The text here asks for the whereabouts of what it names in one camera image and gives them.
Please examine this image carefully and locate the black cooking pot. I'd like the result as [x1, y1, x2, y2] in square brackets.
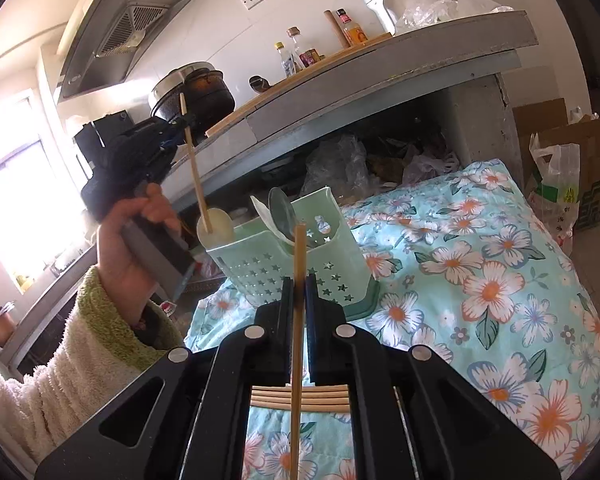
[148, 62, 235, 133]

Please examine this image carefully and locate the white plastic bag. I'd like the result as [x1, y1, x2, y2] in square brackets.
[527, 133, 580, 256]

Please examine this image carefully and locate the orange sauce bottle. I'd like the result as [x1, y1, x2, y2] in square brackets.
[337, 9, 368, 46]

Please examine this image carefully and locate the person's left hand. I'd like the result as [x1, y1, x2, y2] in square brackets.
[97, 183, 182, 326]

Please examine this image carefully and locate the cream fleece left sleeve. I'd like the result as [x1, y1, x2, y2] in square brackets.
[0, 268, 183, 474]

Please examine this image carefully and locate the cardboard box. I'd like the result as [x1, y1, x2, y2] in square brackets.
[514, 99, 600, 242]

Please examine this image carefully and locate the bamboo chopstick on cloth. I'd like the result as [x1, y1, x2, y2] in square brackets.
[249, 391, 351, 401]
[249, 398, 351, 408]
[249, 404, 352, 414]
[250, 384, 350, 394]

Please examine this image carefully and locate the grey metal spoon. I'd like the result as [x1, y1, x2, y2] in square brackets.
[268, 188, 298, 243]

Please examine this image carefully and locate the mint green utensil caddy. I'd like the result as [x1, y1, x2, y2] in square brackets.
[208, 186, 379, 321]

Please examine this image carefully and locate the bamboo chopstick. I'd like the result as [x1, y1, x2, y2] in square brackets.
[178, 92, 213, 234]
[249, 398, 351, 408]
[249, 404, 352, 414]
[249, 391, 351, 401]
[289, 223, 306, 480]
[250, 384, 350, 394]

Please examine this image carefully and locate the steel range hood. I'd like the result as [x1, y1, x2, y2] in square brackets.
[57, 0, 190, 102]

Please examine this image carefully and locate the floral turquoise cloth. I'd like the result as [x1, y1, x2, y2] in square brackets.
[183, 158, 600, 480]

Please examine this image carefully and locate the cream plastic spoon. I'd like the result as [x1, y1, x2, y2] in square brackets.
[196, 208, 235, 249]

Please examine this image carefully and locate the clear glass bottle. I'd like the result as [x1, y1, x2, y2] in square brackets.
[274, 41, 299, 78]

